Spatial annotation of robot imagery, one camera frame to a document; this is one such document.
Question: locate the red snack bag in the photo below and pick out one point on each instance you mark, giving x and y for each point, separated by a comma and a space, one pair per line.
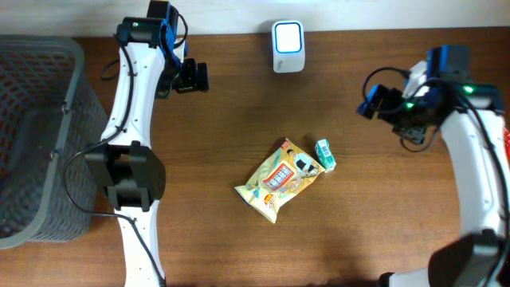
506, 134

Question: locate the teal tissue pack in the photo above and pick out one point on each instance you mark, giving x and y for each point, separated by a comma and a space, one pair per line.
325, 155

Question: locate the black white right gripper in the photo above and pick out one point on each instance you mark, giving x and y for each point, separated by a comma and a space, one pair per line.
369, 104

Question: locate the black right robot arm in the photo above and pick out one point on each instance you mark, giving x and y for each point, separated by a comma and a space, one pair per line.
439, 93

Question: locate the white barcode scanner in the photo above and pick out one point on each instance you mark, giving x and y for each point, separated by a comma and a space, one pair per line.
288, 46

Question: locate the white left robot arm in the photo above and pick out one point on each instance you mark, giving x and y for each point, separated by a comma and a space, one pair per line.
153, 63

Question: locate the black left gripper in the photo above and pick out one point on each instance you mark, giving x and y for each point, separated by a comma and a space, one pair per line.
201, 76

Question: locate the yellow snack bag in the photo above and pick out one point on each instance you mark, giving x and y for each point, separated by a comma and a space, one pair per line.
280, 178

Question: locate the grey plastic basket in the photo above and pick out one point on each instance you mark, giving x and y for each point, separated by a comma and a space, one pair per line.
49, 112

